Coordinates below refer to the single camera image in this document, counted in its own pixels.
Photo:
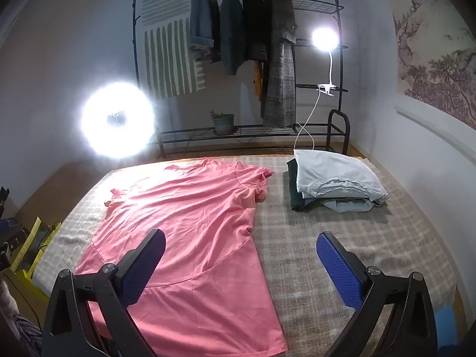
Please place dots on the dark green folded garment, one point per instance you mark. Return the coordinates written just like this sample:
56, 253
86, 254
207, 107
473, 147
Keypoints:
295, 197

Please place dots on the blue denim jacket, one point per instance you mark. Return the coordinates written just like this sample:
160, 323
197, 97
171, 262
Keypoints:
202, 15

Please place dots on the beige plaid blanket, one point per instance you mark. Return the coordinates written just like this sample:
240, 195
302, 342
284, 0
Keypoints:
316, 208

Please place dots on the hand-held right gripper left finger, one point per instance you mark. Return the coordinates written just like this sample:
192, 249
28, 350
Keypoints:
145, 264

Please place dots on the grey-blue folded garment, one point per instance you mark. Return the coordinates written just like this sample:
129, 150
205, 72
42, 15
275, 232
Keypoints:
346, 205

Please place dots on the light blue object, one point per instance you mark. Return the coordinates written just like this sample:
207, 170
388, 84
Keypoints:
444, 327

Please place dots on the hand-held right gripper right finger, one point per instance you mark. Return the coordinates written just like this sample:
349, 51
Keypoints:
338, 271

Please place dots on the dark equipment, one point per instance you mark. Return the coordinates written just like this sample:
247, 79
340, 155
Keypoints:
4, 200

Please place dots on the grey jacket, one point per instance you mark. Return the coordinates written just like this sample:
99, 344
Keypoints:
232, 29

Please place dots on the grey plaid coat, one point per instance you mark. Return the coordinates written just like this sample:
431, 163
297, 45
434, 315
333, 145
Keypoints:
279, 81

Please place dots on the pink t-shirt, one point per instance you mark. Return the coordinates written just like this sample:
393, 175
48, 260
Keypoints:
193, 212

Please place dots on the green striped wall hanging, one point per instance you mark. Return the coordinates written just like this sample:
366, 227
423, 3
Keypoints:
167, 63

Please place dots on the yellow frame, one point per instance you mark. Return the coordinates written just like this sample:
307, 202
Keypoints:
29, 238

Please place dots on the yellow scarf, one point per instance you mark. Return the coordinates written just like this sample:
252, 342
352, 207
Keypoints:
257, 81

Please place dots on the white folded garment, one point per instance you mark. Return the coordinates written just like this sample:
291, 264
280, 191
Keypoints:
334, 171

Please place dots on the black jacket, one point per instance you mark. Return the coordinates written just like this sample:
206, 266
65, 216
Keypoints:
253, 15

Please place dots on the potted plant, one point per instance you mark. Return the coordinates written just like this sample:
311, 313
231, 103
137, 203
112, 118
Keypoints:
223, 124

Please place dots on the white clip lamp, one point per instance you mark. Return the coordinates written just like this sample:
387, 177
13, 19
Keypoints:
325, 39

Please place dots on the landscape wall painting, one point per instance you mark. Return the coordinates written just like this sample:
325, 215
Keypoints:
438, 63

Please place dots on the black metal clothes rack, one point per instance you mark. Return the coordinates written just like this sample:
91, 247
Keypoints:
347, 130

